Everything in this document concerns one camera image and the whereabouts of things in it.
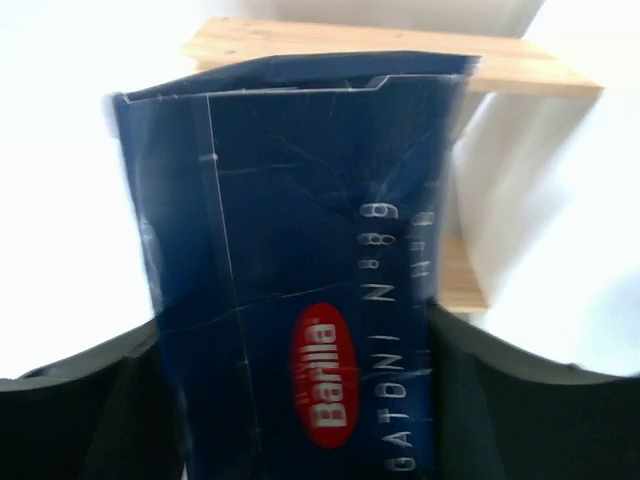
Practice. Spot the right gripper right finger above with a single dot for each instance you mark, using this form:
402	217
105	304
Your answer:
505	413

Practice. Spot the wooden two-tier shelf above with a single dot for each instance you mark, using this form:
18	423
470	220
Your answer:
506	65

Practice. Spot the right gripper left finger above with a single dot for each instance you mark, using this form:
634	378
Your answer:
105	413

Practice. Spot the blue pasta box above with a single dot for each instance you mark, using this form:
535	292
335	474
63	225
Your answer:
290	215

